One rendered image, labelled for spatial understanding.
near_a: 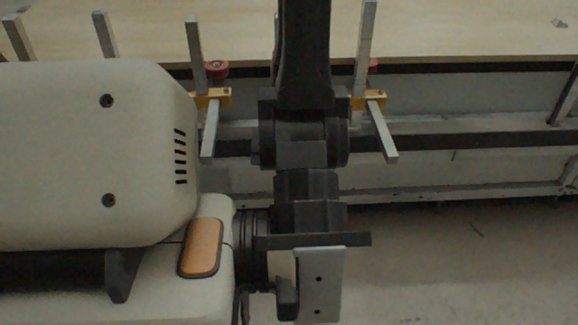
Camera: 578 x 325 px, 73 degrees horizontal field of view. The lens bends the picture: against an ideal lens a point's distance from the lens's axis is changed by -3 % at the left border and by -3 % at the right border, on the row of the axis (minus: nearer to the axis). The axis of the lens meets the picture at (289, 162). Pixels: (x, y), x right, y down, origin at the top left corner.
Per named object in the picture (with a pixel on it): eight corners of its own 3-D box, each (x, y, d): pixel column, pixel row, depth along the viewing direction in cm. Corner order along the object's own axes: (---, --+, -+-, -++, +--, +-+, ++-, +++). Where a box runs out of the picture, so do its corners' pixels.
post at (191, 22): (216, 153, 142) (196, 18, 110) (206, 153, 141) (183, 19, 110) (217, 146, 144) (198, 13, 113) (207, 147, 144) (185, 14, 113)
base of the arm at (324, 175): (250, 251, 39) (374, 246, 39) (248, 169, 40) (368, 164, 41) (255, 251, 47) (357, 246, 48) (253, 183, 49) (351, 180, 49)
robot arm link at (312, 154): (276, 185, 42) (328, 183, 42) (274, 93, 44) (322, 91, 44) (275, 197, 51) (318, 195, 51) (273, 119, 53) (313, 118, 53)
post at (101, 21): (143, 148, 138) (102, 11, 107) (133, 149, 138) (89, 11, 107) (144, 143, 141) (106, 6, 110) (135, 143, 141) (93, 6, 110)
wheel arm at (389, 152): (396, 166, 111) (400, 154, 108) (385, 167, 111) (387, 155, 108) (366, 87, 144) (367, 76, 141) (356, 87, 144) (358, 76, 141)
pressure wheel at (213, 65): (205, 90, 141) (200, 60, 134) (227, 85, 144) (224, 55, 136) (211, 101, 136) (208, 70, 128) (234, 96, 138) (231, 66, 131)
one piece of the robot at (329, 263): (340, 325, 42) (348, 249, 36) (293, 328, 42) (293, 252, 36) (327, 256, 51) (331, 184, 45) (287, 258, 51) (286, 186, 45)
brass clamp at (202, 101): (231, 109, 129) (230, 96, 125) (189, 111, 128) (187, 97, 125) (232, 99, 133) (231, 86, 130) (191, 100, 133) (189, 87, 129)
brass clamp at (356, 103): (385, 110, 132) (387, 97, 129) (344, 112, 132) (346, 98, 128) (380, 100, 137) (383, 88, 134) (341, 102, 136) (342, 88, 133)
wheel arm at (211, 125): (213, 167, 107) (211, 154, 104) (200, 167, 107) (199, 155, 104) (224, 85, 140) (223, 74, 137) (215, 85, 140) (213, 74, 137)
